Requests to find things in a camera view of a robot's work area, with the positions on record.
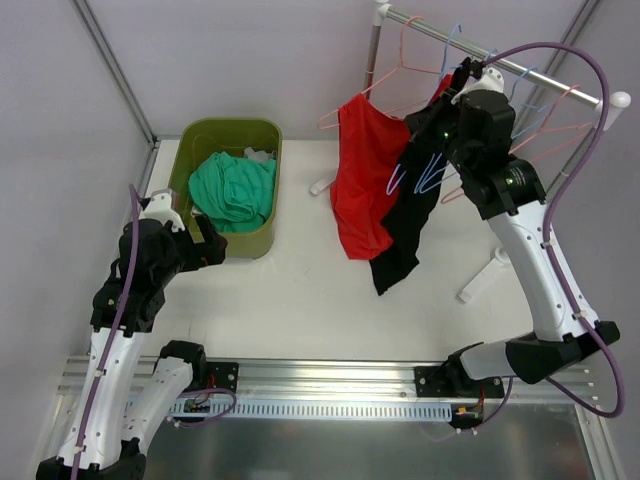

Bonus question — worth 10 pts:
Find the black tank top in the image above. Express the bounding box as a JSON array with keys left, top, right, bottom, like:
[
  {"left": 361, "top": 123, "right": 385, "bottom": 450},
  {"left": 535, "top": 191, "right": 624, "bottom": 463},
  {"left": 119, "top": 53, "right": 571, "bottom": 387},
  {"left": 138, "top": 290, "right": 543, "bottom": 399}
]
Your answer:
[{"left": 368, "top": 104, "right": 449, "bottom": 297}]

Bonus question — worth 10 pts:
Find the pink wire hanger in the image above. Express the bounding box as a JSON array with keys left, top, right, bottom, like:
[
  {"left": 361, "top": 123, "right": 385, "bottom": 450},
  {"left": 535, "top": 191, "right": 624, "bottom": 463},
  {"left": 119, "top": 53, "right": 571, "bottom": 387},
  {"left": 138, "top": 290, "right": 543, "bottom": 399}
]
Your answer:
[{"left": 441, "top": 83, "right": 594, "bottom": 205}]

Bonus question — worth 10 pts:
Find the green tank top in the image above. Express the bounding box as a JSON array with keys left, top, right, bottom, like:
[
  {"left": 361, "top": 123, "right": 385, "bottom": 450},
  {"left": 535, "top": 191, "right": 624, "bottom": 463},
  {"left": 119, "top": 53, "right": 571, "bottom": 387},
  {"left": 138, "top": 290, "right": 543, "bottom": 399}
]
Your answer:
[{"left": 188, "top": 152, "right": 277, "bottom": 233}]

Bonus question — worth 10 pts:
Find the grey tank top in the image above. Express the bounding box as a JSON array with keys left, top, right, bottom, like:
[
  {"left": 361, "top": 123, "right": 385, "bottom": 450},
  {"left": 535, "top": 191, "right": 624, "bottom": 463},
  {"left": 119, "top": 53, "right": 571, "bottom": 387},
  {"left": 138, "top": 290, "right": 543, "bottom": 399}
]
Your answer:
[{"left": 244, "top": 147, "right": 277, "bottom": 164}]

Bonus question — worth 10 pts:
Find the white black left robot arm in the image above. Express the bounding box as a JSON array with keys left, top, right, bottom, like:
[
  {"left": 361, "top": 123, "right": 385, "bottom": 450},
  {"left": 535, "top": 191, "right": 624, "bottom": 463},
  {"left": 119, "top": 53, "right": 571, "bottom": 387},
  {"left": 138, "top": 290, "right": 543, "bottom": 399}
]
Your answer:
[{"left": 36, "top": 216, "right": 227, "bottom": 479}]

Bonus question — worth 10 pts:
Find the pink hanger with red top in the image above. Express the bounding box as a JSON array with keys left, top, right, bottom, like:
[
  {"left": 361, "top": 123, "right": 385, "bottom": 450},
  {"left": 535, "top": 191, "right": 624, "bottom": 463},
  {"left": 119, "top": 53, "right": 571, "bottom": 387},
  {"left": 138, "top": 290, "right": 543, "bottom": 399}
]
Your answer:
[{"left": 318, "top": 14, "right": 441, "bottom": 130}]

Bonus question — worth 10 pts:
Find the red tank top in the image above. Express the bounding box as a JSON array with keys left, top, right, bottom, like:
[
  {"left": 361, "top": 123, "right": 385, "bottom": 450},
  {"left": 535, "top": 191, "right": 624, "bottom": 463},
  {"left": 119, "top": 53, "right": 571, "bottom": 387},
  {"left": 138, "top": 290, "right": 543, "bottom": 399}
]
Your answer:
[{"left": 329, "top": 74, "right": 454, "bottom": 261}]

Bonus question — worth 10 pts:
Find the olive green plastic basket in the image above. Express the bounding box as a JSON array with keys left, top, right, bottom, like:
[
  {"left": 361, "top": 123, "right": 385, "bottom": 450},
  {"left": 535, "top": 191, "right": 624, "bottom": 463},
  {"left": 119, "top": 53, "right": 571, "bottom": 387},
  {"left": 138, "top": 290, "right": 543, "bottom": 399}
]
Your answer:
[{"left": 168, "top": 117, "right": 282, "bottom": 259}]

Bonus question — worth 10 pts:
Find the silver white clothes rack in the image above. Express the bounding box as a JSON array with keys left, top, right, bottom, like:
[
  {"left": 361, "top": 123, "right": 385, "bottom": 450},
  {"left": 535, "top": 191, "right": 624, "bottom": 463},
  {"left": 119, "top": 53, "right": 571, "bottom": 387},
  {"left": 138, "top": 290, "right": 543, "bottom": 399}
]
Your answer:
[{"left": 306, "top": 0, "right": 632, "bottom": 304}]

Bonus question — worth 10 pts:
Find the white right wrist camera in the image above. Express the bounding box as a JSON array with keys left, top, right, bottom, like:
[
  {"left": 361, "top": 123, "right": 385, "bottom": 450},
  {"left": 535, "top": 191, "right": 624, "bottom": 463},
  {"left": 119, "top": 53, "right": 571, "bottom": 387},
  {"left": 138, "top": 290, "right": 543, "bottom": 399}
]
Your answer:
[{"left": 451, "top": 63, "right": 505, "bottom": 105}]

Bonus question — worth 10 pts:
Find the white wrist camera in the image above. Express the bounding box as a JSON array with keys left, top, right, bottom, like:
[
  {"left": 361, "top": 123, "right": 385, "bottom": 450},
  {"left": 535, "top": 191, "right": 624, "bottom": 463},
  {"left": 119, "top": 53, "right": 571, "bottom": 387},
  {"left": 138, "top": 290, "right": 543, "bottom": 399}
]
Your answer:
[
  {"left": 140, "top": 188, "right": 186, "bottom": 233},
  {"left": 451, "top": 63, "right": 505, "bottom": 105}
]

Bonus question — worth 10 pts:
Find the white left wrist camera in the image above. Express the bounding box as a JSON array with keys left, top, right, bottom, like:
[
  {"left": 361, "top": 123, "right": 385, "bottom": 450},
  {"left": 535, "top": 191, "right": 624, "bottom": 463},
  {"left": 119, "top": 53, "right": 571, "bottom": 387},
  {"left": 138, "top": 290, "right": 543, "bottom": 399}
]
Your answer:
[{"left": 140, "top": 188, "right": 186, "bottom": 233}]

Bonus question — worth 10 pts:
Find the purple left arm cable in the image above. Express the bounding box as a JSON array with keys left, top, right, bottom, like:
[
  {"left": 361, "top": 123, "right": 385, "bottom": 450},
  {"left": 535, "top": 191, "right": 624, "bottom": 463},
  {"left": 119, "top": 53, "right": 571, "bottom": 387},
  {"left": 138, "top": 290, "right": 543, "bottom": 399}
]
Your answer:
[{"left": 67, "top": 184, "right": 141, "bottom": 480}]

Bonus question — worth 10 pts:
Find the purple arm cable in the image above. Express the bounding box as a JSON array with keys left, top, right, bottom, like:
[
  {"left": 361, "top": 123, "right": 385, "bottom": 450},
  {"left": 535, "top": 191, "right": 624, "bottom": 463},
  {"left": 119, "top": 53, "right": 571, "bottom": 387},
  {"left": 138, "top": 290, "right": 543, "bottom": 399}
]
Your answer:
[
  {"left": 482, "top": 42, "right": 626, "bottom": 419},
  {"left": 67, "top": 184, "right": 141, "bottom": 480}
]

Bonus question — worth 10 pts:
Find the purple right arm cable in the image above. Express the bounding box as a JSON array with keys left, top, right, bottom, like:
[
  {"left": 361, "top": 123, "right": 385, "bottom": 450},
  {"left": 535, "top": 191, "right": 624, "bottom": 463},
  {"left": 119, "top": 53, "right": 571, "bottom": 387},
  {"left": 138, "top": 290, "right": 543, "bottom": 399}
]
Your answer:
[{"left": 482, "top": 42, "right": 626, "bottom": 419}]

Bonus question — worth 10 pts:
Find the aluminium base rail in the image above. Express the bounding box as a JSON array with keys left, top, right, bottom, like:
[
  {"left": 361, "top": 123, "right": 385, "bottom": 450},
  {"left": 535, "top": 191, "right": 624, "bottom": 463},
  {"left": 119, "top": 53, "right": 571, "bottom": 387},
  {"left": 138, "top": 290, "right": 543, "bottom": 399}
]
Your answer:
[{"left": 57, "top": 356, "right": 599, "bottom": 404}]

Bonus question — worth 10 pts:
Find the white slotted cable duct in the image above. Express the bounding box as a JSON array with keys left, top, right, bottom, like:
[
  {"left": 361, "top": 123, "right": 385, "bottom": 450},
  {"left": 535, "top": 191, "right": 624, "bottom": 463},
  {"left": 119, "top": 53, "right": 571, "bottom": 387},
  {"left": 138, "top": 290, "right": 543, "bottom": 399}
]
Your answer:
[{"left": 122, "top": 397, "right": 454, "bottom": 421}]

